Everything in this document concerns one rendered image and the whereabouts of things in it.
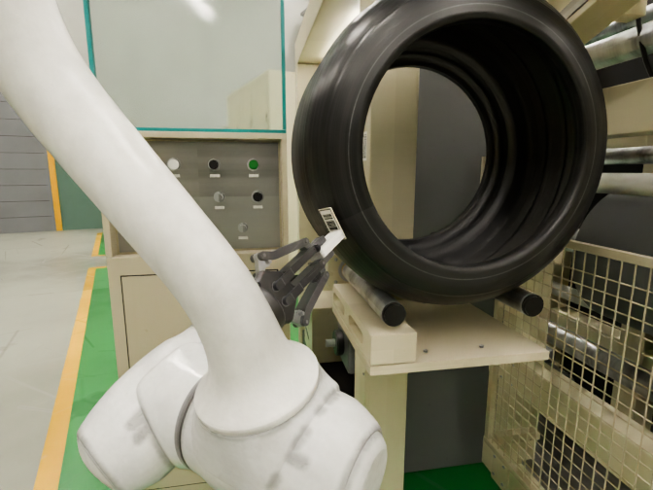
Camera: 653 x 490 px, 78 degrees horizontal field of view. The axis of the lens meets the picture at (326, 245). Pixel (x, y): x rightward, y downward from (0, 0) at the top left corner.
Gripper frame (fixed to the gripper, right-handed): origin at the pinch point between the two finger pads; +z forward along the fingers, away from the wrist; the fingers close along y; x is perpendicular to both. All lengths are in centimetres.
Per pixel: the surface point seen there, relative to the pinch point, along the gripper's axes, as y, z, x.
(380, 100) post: -15, 50, -7
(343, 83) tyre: -20.6, 12.7, 9.0
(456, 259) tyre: 27.0, 38.5, -1.0
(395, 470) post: 81, 16, -38
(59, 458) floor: 43, -30, -163
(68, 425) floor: 40, -18, -184
